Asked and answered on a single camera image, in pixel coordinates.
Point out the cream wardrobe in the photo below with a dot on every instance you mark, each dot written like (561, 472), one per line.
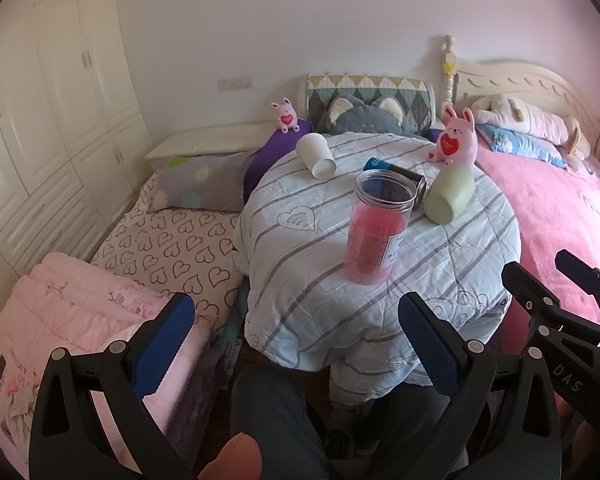
(45, 125)

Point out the blue cartoon pillow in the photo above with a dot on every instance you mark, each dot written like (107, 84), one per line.
(520, 144)

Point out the white paper cup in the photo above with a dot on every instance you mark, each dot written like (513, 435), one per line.
(314, 154)

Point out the cream bedside cabinet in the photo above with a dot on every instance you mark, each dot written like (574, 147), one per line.
(210, 141)

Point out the clear tumbler with pink drink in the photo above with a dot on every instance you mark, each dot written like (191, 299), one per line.
(377, 232)

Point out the folded pink quilt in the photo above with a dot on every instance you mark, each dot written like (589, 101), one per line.
(75, 320)

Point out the pale green cup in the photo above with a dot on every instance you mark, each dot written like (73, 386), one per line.
(447, 194)

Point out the white plush dog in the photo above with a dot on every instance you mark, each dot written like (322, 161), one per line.
(530, 117)

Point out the diamond patterned cushion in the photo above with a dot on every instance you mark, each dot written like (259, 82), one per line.
(370, 89)

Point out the person's grey trousers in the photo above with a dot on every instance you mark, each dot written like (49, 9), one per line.
(275, 420)

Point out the grey flower print pillow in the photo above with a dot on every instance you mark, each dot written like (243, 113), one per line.
(200, 180)

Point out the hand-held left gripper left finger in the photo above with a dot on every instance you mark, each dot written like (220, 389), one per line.
(166, 342)

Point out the person's left hand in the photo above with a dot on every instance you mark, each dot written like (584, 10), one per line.
(240, 457)

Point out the purple cushion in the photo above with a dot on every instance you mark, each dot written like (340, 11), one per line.
(270, 155)

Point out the large pink bunny toy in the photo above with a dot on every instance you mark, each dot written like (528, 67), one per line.
(455, 140)

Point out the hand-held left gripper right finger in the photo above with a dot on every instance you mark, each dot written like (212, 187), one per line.
(434, 345)

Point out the blue and black bottle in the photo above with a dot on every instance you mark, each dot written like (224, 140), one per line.
(402, 174)

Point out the heart print bed sheet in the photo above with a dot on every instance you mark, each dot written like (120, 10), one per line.
(180, 250)

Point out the white wall socket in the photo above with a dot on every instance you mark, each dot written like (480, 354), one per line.
(235, 82)

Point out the grey cat plush pillow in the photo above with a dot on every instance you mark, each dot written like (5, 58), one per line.
(362, 116)

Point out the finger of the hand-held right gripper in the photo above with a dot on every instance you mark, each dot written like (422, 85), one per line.
(587, 272)
(540, 305)

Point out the striped cloth covered round table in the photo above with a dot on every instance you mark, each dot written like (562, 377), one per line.
(330, 280)

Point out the small pink bunny toy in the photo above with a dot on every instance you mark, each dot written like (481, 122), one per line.
(286, 116)

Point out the cream bed headboard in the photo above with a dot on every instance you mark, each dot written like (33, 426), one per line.
(525, 77)

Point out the pink fleece blanket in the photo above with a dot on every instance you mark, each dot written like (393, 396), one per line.
(555, 210)

